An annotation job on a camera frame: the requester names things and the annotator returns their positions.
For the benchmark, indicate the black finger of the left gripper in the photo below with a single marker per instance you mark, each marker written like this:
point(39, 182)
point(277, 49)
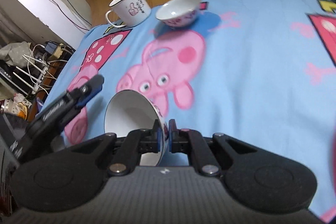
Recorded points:
point(89, 90)

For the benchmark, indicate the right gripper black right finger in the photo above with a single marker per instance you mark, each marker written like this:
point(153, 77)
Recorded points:
point(254, 177)

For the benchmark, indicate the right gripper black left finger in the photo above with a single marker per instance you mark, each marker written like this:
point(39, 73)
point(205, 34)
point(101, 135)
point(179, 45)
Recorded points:
point(73, 176)

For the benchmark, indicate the white bowl with red pattern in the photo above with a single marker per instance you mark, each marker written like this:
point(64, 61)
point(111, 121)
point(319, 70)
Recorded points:
point(129, 110)

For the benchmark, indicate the white wifi router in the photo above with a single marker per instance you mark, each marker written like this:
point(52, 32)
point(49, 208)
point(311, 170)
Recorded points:
point(27, 80)

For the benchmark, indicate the cluttered side shelf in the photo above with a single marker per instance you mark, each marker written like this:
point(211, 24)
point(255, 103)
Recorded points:
point(54, 54)

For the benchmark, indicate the white enamel mug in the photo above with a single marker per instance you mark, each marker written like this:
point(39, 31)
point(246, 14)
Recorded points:
point(131, 12)

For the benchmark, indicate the blue Peppa Pig tablecloth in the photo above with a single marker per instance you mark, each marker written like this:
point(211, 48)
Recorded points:
point(262, 71)

